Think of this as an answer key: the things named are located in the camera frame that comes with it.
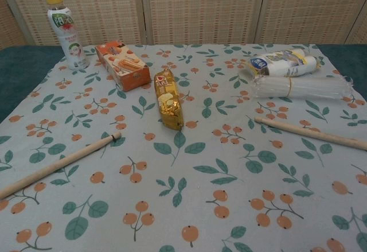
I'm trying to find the floral fruit-print tablecloth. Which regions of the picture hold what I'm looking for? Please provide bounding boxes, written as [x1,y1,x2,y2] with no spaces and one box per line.
[0,43,367,252]

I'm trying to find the woven folding screen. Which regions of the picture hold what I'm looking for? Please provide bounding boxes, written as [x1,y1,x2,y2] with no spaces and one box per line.
[0,0,367,51]

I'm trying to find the orange biscuit box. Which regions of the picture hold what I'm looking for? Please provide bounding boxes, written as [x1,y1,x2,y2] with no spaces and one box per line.
[95,41,151,92]

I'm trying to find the gold foil snack packet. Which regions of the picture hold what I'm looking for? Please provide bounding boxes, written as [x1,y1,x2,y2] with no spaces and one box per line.
[154,68,184,132]

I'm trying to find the white paper cup pack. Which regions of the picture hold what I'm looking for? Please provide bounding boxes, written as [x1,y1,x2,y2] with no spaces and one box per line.
[247,48,319,79]

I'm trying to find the yellow-capped drink bottle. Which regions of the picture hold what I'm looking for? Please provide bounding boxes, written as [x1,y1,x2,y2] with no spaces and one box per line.
[45,0,89,71]

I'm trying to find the wooden stick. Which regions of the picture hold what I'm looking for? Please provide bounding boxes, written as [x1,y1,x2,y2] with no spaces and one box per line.
[254,116,367,152]
[0,132,122,200]

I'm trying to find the clear plastic straw bundle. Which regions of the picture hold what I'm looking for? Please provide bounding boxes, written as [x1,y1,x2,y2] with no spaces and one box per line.
[251,75,354,102]

